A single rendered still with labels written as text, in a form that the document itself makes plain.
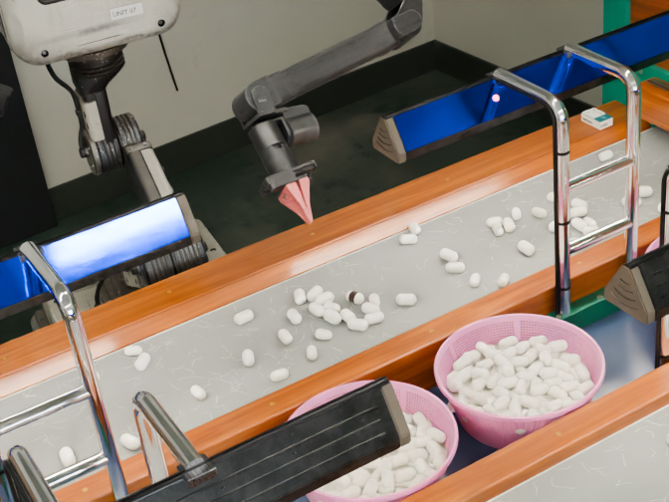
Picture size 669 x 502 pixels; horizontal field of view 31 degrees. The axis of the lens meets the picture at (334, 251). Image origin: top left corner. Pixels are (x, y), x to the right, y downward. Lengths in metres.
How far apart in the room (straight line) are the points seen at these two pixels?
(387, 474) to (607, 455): 0.32
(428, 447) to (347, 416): 0.50
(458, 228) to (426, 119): 0.42
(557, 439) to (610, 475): 0.09
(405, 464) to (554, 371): 0.30
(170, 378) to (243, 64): 2.38
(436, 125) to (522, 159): 0.56
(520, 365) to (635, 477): 0.31
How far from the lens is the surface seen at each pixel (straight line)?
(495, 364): 2.01
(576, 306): 2.15
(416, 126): 1.95
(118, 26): 2.32
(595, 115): 2.63
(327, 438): 1.34
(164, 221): 1.78
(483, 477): 1.74
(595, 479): 1.78
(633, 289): 1.54
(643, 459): 1.81
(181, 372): 2.06
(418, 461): 1.80
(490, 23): 4.47
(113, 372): 2.09
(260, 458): 1.31
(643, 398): 1.88
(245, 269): 2.24
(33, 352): 2.15
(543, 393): 1.93
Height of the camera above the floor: 1.96
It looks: 32 degrees down
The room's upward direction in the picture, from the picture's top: 8 degrees counter-clockwise
